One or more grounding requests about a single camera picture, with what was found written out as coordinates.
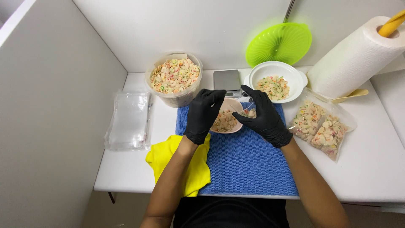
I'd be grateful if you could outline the person's right hand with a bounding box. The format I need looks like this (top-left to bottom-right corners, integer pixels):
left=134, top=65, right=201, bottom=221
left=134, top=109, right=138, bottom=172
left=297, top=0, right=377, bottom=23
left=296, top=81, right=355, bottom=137
left=232, top=84, right=293, bottom=149

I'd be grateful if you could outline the person's left hand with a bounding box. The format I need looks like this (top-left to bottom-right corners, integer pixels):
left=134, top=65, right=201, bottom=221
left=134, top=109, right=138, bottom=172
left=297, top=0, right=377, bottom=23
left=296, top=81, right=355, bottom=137
left=183, top=89, right=227, bottom=145

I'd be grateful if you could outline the small clear plastic bag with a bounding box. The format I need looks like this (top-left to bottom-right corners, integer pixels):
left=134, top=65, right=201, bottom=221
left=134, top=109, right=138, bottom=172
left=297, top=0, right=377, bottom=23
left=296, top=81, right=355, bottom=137
left=230, top=95, right=257, bottom=119

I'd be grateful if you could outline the silver digital kitchen scale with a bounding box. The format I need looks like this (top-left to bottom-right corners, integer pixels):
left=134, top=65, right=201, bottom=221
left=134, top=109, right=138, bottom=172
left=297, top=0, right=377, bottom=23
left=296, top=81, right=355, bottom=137
left=213, top=69, right=243, bottom=98

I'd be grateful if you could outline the pink bowl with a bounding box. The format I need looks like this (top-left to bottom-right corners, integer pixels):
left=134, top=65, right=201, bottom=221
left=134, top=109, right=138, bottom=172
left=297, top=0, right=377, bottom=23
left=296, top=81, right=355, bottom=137
left=210, top=97, right=244, bottom=134

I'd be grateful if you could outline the heap of colourful crackers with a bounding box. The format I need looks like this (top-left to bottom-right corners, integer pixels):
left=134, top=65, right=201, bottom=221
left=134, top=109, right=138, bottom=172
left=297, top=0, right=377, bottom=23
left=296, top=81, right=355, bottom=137
left=255, top=75, right=290, bottom=101
left=211, top=109, right=238, bottom=132
left=150, top=58, right=201, bottom=94

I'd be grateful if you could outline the clear round plastic tub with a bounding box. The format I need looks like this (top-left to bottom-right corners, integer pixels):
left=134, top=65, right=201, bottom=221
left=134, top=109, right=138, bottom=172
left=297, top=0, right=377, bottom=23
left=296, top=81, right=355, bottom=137
left=144, top=52, right=204, bottom=108

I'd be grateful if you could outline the blue woven mat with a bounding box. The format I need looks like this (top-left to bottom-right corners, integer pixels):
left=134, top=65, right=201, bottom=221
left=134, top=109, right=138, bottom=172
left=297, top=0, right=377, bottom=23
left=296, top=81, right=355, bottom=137
left=175, top=102, right=299, bottom=197

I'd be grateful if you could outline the yellow cloth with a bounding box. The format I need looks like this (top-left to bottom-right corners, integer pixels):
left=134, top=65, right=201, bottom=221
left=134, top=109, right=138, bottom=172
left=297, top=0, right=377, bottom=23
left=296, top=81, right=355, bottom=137
left=145, top=133, right=212, bottom=198

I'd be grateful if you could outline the bright green round lid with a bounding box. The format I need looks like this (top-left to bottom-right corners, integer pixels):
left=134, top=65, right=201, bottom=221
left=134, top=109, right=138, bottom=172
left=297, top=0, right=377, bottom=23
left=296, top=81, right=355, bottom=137
left=245, top=22, right=313, bottom=68

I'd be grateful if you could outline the white plastic bowl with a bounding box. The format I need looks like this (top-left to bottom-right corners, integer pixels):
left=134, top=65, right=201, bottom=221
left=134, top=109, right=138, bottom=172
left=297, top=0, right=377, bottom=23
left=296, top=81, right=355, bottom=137
left=243, top=61, right=308, bottom=104

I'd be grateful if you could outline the stack of empty clear bags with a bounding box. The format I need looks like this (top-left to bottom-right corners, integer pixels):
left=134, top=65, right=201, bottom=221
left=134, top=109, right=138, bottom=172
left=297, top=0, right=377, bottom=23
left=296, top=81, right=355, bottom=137
left=104, top=90, right=153, bottom=151

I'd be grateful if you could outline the clear bag of colourful crackers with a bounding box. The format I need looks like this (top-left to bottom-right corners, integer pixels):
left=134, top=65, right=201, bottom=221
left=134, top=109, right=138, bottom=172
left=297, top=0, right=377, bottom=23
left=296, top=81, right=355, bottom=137
left=287, top=88, right=329, bottom=142
left=308, top=104, right=358, bottom=163

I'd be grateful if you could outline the metal rod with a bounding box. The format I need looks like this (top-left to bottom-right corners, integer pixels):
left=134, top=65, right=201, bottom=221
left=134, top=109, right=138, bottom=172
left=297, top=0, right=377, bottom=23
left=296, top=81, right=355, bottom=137
left=283, top=0, right=296, bottom=23

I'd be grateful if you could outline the beige plastic spoon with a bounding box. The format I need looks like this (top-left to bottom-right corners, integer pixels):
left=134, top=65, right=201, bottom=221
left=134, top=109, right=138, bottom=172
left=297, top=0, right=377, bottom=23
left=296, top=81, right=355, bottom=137
left=331, top=89, right=369, bottom=105

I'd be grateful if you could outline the white paper towel roll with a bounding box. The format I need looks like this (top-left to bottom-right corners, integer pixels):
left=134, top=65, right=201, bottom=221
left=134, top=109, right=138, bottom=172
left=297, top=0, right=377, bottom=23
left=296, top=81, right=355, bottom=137
left=306, top=15, right=405, bottom=99

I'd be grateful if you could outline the yellow towel holder rod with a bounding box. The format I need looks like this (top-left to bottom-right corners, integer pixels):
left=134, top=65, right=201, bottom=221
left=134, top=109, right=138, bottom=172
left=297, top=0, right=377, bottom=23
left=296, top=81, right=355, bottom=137
left=378, top=9, right=405, bottom=38

